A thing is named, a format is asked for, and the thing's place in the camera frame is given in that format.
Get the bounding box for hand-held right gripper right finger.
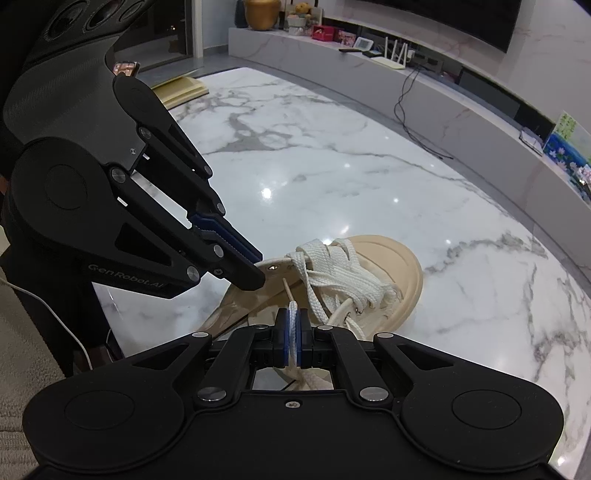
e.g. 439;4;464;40
295;308;456;408

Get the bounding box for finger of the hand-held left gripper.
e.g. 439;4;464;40
87;164;267;302
137;117;264;265

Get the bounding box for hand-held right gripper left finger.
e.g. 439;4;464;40
135;308;295;408

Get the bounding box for white shoelace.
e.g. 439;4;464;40
284;237;402;391

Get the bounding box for beige canvas shoe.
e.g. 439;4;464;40
198;234;424;392

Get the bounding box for beige foam board stack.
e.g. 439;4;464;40
152;76;208;109

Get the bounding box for dark glass door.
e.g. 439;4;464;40
124;14;232;70

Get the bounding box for golden vase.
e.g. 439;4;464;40
244;0;281;32

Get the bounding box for white router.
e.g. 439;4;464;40
372;37;409;70

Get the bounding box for colourful boxes on cabinet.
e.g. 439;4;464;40
542;110;591;199
284;0;324;35

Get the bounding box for beige sofa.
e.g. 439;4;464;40
0;226;70;480

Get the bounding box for white tablet device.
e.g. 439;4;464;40
518;129;546;155

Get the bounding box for black television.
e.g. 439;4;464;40
323;0;522;54

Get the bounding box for white cable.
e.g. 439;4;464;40
0;265;93;370

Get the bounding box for black cable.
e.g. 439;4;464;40
393;67;455;160

